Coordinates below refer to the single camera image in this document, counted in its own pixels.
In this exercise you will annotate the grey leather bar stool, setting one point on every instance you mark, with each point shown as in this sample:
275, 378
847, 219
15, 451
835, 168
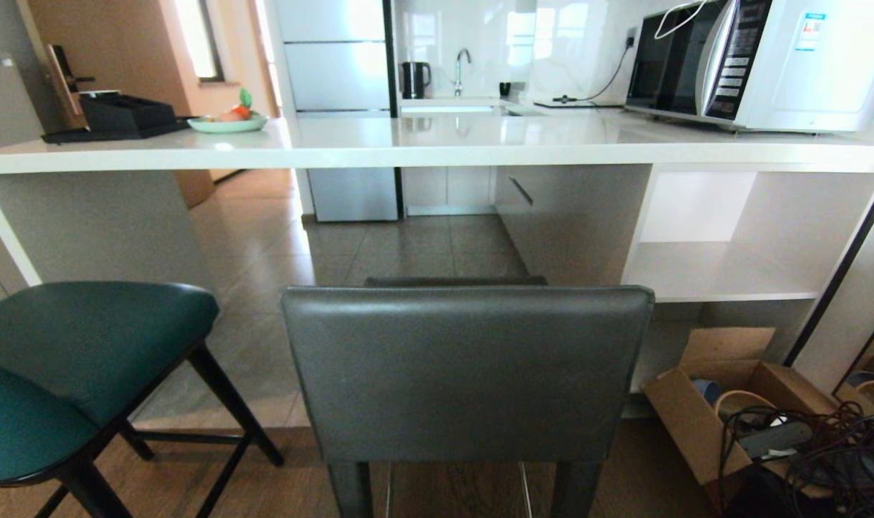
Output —
465, 367

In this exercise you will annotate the white kitchen counter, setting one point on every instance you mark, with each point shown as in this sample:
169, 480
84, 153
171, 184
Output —
436, 140

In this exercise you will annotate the chrome kitchen faucet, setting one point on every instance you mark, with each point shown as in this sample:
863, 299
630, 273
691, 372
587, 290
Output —
460, 68

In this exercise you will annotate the green leather bar stool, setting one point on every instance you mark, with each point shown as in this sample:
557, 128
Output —
84, 345

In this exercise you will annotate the black electric kettle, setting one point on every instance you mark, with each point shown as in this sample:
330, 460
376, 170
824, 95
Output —
413, 79

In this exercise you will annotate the white refrigerator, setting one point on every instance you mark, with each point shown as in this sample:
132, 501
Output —
336, 72

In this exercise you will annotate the green plate with toy food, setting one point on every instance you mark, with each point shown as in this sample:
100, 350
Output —
228, 122

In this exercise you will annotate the white open shelf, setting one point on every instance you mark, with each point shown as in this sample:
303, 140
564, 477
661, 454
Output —
724, 266

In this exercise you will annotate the cardboard box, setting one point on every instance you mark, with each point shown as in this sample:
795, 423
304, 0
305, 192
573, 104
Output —
703, 417

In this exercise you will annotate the black tray box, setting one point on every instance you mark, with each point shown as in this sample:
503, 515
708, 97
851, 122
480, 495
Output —
124, 115

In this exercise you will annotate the wooden door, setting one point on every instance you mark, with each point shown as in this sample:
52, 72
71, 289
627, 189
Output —
113, 50

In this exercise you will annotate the white microwave oven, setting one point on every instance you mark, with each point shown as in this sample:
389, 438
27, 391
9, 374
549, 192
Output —
803, 65

